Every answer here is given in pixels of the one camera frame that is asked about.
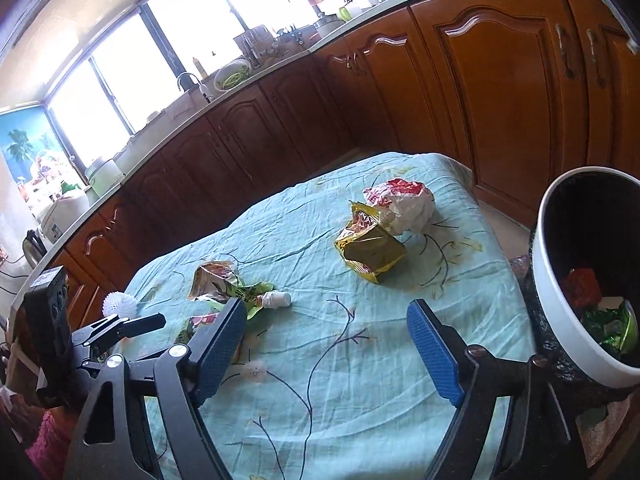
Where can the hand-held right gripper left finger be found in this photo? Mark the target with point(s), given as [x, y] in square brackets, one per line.
[220, 350]

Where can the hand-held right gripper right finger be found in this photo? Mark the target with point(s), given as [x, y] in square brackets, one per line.
[435, 355]

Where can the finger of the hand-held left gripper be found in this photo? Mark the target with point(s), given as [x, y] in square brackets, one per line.
[145, 321]

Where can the green red printed packet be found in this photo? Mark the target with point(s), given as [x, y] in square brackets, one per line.
[200, 322]

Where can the green snack packet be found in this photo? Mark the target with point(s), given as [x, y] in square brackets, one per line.
[215, 280]

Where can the black white-rimmed bin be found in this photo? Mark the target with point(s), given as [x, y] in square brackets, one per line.
[565, 260]

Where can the red snack packet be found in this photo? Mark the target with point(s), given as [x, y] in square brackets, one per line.
[582, 285]

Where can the green foil wrapper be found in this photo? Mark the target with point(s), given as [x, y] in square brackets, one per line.
[607, 330]

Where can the white spiky ball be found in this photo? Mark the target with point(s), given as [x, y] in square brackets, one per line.
[119, 305]

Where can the small white bottle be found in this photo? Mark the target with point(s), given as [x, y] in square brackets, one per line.
[277, 299]

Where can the steel kettle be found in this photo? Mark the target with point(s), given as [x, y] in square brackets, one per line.
[34, 247]

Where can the green floral tablecloth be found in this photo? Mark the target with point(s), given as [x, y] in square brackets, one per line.
[325, 360]

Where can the white rice cooker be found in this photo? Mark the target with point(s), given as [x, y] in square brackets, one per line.
[62, 212]

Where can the gold snack packet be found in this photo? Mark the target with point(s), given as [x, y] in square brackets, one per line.
[372, 252]

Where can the red white plastic bag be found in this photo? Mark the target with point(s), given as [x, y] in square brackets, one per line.
[405, 205]

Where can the pale green lidded pot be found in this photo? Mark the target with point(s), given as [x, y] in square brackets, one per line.
[102, 172]

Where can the metal faucet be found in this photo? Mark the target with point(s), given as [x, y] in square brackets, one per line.
[192, 81]

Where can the yellow bottle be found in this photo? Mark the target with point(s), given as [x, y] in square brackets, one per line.
[198, 66]

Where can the green vegetable basin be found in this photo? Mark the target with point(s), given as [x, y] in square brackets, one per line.
[232, 74]

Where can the wooden lower cabinets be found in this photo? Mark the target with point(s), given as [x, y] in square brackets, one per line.
[450, 85]

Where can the kitchen window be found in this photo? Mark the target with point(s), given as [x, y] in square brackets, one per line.
[150, 50]

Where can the utensil holder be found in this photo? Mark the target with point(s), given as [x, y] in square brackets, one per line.
[255, 45]

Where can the steel lidded pot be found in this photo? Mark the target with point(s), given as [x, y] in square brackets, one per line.
[327, 20]

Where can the green cup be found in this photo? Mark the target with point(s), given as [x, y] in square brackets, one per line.
[344, 12]

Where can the speckled kitchen countertop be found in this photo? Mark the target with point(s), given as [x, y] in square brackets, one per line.
[400, 0]

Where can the wall poster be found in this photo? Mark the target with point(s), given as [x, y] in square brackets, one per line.
[35, 160]

